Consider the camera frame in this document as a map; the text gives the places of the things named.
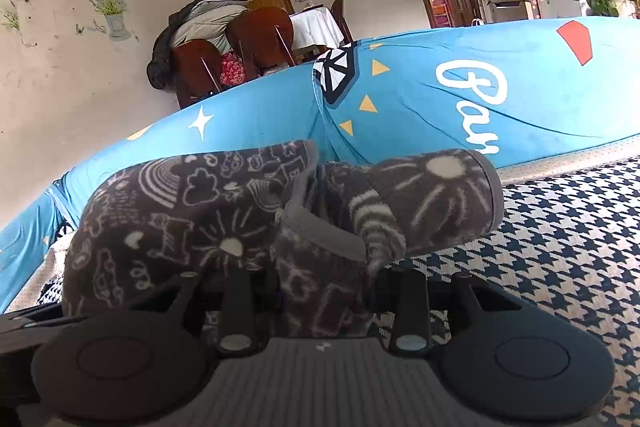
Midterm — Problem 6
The pink storage rack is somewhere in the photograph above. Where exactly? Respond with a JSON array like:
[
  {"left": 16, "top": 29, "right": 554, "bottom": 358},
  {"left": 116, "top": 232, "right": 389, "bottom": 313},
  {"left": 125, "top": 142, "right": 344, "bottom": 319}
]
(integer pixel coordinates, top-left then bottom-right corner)
[{"left": 429, "top": 0, "right": 455, "bottom": 28}]

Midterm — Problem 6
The blue printed sofa cover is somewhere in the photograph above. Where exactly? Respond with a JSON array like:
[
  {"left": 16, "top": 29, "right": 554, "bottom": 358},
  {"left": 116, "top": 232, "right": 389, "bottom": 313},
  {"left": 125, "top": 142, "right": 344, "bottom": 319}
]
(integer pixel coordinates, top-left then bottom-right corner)
[{"left": 0, "top": 17, "right": 640, "bottom": 314}]

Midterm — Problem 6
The houndstooth sofa mat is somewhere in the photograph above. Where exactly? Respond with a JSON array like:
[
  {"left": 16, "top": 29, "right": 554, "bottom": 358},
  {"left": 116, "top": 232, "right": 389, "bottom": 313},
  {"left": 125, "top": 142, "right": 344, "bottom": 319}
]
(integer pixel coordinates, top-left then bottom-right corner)
[{"left": 39, "top": 156, "right": 640, "bottom": 427}]

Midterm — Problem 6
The brown wooden chair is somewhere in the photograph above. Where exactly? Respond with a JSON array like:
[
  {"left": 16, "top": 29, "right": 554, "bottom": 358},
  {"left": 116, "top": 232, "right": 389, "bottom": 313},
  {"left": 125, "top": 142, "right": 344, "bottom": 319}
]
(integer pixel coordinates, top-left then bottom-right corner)
[
  {"left": 225, "top": 6, "right": 297, "bottom": 76},
  {"left": 171, "top": 39, "right": 224, "bottom": 108},
  {"left": 329, "top": 0, "right": 353, "bottom": 44}
]

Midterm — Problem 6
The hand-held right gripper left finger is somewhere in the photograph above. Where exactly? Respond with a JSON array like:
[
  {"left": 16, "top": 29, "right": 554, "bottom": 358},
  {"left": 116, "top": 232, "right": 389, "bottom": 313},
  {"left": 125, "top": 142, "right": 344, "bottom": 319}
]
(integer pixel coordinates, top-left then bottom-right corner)
[{"left": 162, "top": 270, "right": 258, "bottom": 355}]

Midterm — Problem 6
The dark padded coat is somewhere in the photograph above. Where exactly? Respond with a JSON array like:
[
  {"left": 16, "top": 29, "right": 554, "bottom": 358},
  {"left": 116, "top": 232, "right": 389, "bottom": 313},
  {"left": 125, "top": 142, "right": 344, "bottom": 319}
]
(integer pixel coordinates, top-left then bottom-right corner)
[{"left": 146, "top": 0, "right": 253, "bottom": 90}]

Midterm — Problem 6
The lavender wall sticker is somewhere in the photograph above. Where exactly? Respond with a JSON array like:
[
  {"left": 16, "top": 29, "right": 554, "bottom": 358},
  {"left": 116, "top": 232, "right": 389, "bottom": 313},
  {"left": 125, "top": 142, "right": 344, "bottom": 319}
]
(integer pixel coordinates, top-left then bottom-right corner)
[{"left": 88, "top": 0, "right": 133, "bottom": 42}]

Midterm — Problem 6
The grey doodle-print fleece jacket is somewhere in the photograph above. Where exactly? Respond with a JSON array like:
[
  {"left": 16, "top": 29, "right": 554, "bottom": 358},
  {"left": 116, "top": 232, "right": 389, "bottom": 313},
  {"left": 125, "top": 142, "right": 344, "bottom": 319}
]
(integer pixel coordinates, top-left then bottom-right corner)
[{"left": 60, "top": 139, "right": 506, "bottom": 344}]

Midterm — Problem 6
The red floral cloth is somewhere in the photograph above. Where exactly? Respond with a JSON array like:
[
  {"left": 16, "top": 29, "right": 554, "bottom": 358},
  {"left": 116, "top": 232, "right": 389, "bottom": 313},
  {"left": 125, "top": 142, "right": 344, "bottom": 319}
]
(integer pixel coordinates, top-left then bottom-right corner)
[{"left": 219, "top": 51, "right": 247, "bottom": 88}]

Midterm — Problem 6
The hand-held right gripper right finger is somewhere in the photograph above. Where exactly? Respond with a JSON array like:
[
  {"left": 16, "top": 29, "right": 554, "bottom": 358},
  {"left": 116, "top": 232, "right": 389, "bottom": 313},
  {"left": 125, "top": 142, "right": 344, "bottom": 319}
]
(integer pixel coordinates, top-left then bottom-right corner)
[{"left": 389, "top": 268, "right": 522, "bottom": 356}]

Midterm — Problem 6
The table with white cloth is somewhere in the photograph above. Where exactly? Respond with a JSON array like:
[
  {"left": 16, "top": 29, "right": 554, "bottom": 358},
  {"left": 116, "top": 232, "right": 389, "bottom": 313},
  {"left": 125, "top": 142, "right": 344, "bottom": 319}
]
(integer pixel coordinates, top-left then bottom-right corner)
[{"left": 289, "top": 6, "right": 347, "bottom": 54}]

